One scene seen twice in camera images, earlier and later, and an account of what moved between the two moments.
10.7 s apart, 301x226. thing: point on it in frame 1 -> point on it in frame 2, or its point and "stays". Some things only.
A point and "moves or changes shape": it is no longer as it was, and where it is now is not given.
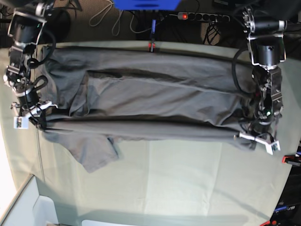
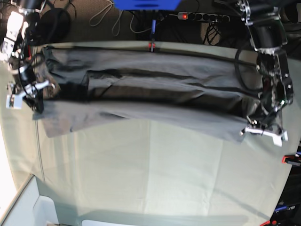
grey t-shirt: x=106 y=93 moves or changes shape
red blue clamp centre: x=152 y=45 stays
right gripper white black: x=271 y=144 -> x=279 y=135
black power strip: x=203 y=17 stays
